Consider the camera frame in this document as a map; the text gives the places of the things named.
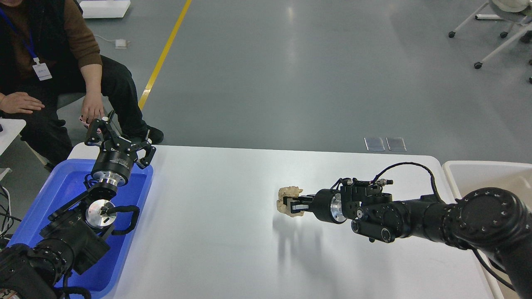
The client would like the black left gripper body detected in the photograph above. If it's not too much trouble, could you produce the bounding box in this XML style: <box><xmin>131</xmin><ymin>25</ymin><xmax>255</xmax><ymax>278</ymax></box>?
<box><xmin>91</xmin><ymin>140</ymin><xmax>138</xmax><ymax>186</ymax></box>

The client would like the white box on floor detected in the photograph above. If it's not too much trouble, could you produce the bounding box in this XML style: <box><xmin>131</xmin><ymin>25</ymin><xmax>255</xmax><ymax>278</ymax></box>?
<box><xmin>79</xmin><ymin>0</ymin><xmax>131</xmax><ymax>19</ymax></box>

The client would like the left metal floor plate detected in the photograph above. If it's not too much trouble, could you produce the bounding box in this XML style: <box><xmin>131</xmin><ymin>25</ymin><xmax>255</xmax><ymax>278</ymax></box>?
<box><xmin>364</xmin><ymin>137</ymin><xmax>386</xmax><ymax>152</ymax></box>

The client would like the blue plastic bin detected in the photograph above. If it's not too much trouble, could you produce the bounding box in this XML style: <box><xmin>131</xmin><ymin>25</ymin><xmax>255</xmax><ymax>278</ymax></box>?
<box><xmin>8</xmin><ymin>159</ymin><xmax>154</xmax><ymax>299</ymax></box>

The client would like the seated person in brown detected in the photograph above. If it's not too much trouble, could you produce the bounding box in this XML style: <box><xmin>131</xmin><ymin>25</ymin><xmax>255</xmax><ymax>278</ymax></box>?
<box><xmin>0</xmin><ymin>0</ymin><xmax>164</xmax><ymax>168</ymax></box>

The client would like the white id badge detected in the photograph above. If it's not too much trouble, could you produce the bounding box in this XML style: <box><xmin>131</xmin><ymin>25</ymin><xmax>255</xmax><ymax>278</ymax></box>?
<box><xmin>32</xmin><ymin>63</ymin><xmax>52</xmax><ymax>81</ymax></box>

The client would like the beige paper ball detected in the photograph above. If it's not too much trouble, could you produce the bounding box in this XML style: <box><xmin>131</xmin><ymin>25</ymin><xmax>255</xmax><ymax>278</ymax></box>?
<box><xmin>276</xmin><ymin>186</ymin><xmax>304</xmax><ymax>217</ymax></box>

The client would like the white side table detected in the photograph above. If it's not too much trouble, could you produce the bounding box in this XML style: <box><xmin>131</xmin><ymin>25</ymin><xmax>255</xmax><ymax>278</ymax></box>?
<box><xmin>0</xmin><ymin>118</ymin><xmax>26</xmax><ymax>155</ymax></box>

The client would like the white power adapter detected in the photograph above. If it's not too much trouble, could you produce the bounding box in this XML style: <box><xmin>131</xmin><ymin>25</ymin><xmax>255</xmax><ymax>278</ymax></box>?
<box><xmin>115</xmin><ymin>39</ymin><xmax>129</xmax><ymax>49</ymax></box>

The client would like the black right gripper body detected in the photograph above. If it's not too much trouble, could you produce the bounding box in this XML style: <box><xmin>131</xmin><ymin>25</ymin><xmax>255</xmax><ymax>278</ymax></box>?
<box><xmin>310</xmin><ymin>189</ymin><xmax>347</xmax><ymax>225</ymax></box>

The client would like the metal floor plate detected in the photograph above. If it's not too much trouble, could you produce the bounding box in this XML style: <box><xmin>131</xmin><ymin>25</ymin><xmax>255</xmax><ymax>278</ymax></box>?
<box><xmin>364</xmin><ymin>137</ymin><xmax>386</xmax><ymax>152</ymax></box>
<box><xmin>386</xmin><ymin>137</ymin><xmax>407</xmax><ymax>152</ymax></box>

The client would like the white rolling chair base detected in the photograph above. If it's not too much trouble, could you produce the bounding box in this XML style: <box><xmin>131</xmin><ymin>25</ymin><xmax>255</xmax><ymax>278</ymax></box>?
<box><xmin>448</xmin><ymin>0</ymin><xmax>532</xmax><ymax>83</ymax></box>

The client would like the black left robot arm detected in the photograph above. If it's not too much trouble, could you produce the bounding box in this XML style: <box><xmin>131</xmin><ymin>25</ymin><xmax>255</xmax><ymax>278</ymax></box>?
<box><xmin>1</xmin><ymin>110</ymin><xmax>156</xmax><ymax>299</ymax></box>

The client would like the right metal floor plate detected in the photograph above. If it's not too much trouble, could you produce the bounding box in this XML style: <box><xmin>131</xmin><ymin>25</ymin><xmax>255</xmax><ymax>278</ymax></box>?
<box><xmin>386</xmin><ymin>137</ymin><xmax>407</xmax><ymax>152</ymax></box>

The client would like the person's right hand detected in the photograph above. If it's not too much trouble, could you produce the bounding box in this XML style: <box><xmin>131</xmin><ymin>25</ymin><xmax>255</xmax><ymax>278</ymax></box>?
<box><xmin>0</xmin><ymin>92</ymin><xmax>45</xmax><ymax>114</ymax></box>

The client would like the person's left hand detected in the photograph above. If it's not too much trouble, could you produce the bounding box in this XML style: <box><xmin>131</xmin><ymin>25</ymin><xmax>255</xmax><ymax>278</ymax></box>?
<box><xmin>81</xmin><ymin>92</ymin><xmax>105</xmax><ymax>124</ymax></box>

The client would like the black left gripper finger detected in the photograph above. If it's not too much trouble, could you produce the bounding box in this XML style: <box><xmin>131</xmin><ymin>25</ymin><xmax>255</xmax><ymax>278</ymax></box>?
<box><xmin>134</xmin><ymin>130</ymin><xmax>156</xmax><ymax>169</ymax></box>
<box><xmin>85</xmin><ymin>110</ymin><xmax>121</xmax><ymax>147</ymax></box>

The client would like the white plastic bin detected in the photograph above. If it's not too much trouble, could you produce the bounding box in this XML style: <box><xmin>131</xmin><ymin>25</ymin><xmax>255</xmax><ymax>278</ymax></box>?
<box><xmin>442</xmin><ymin>161</ymin><xmax>532</xmax><ymax>299</ymax></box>

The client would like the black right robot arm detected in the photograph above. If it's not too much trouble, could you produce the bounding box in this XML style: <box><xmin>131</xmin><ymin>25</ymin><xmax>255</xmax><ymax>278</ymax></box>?
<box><xmin>276</xmin><ymin>170</ymin><xmax>532</xmax><ymax>299</ymax></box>

